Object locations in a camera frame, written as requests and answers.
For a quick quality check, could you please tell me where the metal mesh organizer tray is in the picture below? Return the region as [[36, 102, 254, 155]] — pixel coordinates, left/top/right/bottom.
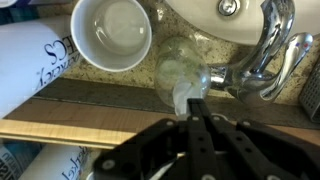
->
[[299, 61, 320, 123]]

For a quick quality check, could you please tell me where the white ceramic mug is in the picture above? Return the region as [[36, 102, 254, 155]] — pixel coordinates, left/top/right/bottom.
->
[[71, 0, 152, 72]]

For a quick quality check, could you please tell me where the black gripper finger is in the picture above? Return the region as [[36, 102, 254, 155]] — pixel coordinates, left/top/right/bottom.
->
[[187, 99, 220, 180]]

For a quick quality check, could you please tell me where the white Berkeley water bottle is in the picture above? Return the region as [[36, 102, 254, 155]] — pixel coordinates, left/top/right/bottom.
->
[[0, 15, 81, 118]]

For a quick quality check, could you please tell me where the chrome faucet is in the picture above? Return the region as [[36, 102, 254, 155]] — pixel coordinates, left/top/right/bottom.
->
[[209, 0, 313, 106]]

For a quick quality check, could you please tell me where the white oval sink basin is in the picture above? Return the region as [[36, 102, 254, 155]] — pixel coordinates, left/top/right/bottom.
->
[[165, 0, 320, 45]]

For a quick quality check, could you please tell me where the clear liquid soap bottle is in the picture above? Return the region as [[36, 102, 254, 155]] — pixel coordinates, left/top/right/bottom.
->
[[154, 37, 211, 116]]

